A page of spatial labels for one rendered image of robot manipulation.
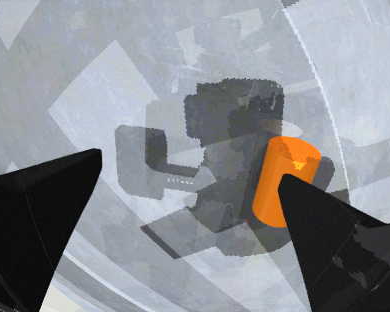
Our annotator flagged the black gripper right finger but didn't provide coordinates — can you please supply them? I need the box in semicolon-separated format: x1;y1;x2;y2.
278;173;390;312

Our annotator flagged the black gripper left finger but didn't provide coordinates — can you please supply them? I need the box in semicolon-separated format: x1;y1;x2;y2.
0;148;103;312

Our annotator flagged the orange knob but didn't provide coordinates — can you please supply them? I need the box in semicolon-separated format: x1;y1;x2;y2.
252;136;322;228

